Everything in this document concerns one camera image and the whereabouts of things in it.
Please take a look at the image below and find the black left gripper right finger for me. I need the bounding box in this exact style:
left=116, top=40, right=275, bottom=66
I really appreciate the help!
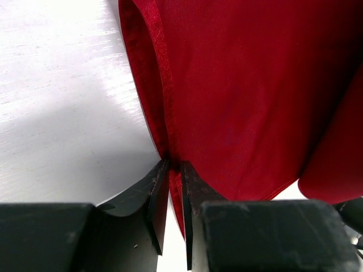
left=181, top=161, right=359, bottom=271

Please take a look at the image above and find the red cloth napkin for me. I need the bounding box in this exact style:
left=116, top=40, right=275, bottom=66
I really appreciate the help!
left=119, top=1, right=362, bottom=226

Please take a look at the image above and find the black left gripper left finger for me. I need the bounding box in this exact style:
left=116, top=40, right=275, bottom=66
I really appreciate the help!
left=1, top=160, right=169, bottom=271

